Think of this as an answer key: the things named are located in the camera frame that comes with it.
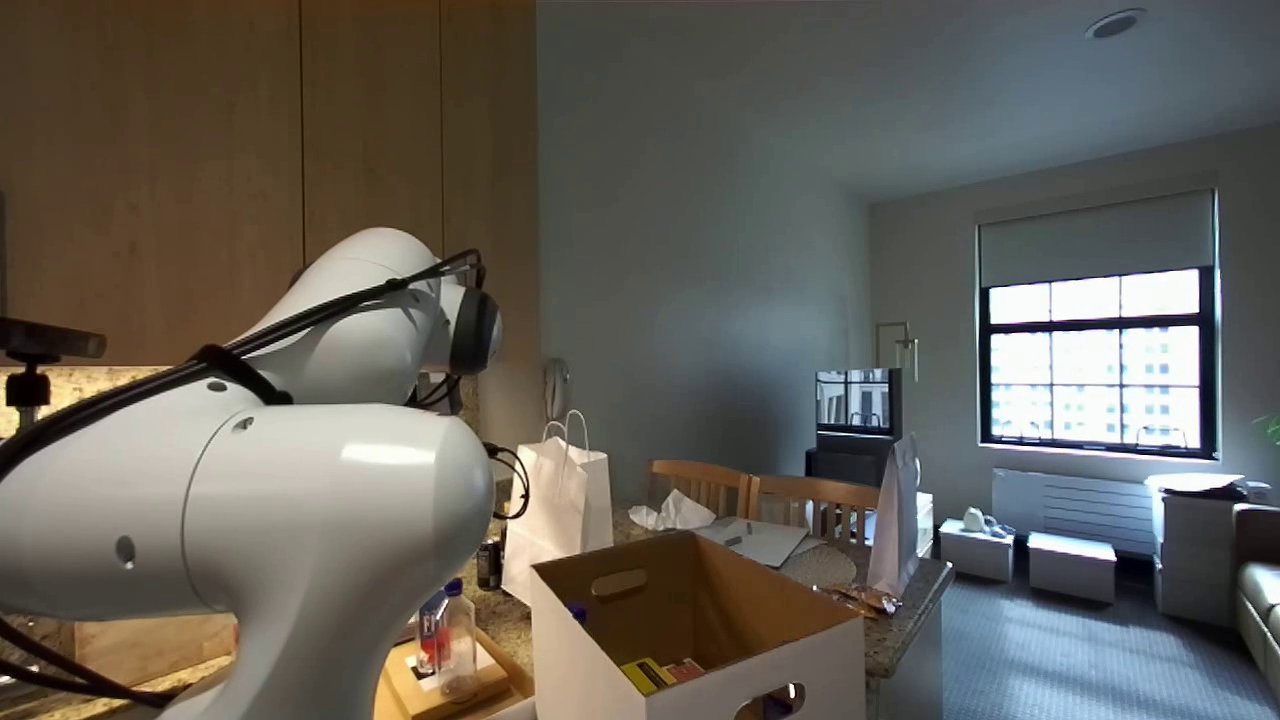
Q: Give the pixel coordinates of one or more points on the black monitor stand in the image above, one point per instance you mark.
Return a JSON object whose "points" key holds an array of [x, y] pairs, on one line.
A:
{"points": [[847, 461]]}

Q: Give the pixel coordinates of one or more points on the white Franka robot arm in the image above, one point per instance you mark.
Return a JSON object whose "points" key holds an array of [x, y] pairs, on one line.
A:
{"points": [[294, 534]]}

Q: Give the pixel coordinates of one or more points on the black framed window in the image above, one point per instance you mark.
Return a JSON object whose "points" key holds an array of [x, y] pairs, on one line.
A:
{"points": [[1098, 363]]}

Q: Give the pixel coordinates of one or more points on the wooden chair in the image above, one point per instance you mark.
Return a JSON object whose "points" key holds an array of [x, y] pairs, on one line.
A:
{"points": [[692, 485], [821, 507]]}

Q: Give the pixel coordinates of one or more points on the stack of white boxes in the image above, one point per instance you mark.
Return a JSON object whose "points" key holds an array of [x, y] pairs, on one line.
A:
{"points": [[1196, 555]]}

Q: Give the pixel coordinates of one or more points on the white cone-shaped cover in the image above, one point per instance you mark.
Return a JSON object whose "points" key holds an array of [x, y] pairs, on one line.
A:
{"points": [[899, 527]]}

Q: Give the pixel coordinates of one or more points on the large white cardboard box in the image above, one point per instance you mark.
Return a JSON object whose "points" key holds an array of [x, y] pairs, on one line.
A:
{"points": [[603, 682]]}

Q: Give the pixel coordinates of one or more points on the white paper shopping bag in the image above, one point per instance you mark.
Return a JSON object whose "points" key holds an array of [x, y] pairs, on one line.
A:
{"points": [[561, 512]]}

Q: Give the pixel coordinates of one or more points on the small monitor screen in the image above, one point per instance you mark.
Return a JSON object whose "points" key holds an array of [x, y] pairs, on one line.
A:
{"points": [[857, 402]]}

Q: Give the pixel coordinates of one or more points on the shallow open cardboard tray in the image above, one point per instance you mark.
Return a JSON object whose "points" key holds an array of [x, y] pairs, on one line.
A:
{"points": [[520, 692]]}

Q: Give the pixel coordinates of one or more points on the clear water bottle blue cap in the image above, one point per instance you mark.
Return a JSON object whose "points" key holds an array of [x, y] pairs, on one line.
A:
{"points": [[462, 635]]}

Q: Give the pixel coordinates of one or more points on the small kraft box white label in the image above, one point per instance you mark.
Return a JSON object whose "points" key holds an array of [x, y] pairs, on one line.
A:
{"points": [[484, 686]]}

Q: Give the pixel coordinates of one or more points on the white radiator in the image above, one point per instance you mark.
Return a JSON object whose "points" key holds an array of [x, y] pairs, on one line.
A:
{"points": [[1075, 507]]}

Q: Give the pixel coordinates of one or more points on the white roller blind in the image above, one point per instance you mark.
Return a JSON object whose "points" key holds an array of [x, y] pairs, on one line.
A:
{"points": [[1098, 241]]}

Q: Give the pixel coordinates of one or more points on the small white floor box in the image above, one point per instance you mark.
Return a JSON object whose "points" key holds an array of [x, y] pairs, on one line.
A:
{"points": [[976, 551], [1068, 566]]}

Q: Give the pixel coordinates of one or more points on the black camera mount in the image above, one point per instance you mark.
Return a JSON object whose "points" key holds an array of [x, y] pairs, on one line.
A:
{"points": [[47, 343]]}

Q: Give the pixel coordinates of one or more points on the crumpled white tissue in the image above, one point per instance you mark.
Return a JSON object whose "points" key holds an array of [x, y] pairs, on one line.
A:
{"points": [[670, 512]]}

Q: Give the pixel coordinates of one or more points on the red label water bottle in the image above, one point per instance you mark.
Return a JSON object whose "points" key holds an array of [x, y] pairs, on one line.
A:
{"points": [[434, 629]]}

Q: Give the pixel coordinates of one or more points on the beige sofa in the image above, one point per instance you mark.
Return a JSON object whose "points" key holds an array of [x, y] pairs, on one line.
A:
{"points": [[1262, 586]]}

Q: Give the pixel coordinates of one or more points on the round ceiling light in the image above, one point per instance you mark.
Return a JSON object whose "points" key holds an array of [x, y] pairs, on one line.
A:
{"points": [[1114, 23]]}

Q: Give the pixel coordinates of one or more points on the green plant leaf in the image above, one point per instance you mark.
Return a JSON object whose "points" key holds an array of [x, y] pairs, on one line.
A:
{"points": [[1272, 428]]}

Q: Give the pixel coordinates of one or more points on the light wood wall cabinet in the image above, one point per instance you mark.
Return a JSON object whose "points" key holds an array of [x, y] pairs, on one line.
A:
{"points": [[132, 134]]}

